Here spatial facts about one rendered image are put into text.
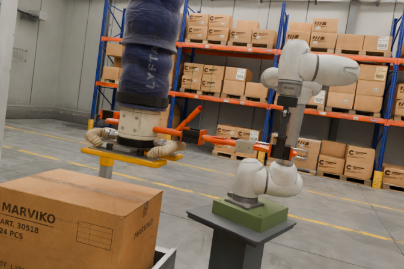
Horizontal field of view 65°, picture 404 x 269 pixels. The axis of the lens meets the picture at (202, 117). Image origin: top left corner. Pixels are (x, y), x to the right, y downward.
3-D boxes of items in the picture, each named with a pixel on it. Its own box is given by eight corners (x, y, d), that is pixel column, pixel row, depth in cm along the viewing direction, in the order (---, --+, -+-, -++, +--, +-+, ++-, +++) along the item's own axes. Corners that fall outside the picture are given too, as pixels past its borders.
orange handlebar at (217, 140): (81, 120, 141) (82, 112, 140) (118, 119, 170) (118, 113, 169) (296, 160, 115) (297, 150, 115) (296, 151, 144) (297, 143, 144)
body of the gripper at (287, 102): (278, 95, 124) (275, 119, 125) (277, 94, 116) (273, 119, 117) (298, 98, 122) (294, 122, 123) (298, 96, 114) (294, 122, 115)
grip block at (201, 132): (178, 142, 126) (181, 127, 126) (186, 140, 135) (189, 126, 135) (198, 145, 124) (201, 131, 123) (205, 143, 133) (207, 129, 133)
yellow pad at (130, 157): (80, 152, 128) (81, 140, 127) (95, 149, 137) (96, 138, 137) (156, 169, 118) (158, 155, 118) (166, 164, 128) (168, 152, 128)
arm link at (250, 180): (231, 188, 201) (236, 154, 200) (260, 192, 200) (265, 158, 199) (232, 196, 185) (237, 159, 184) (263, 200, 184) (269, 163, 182)
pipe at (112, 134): (84, 143, 129) (86, 129, 129) (116, 138, 153) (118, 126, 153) (160, 158, 120) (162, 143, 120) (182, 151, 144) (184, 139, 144)
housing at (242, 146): (234, 151, 121) (235, 140, 121) (237, 149, 128) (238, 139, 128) (252, 155, 119) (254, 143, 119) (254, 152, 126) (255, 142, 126)
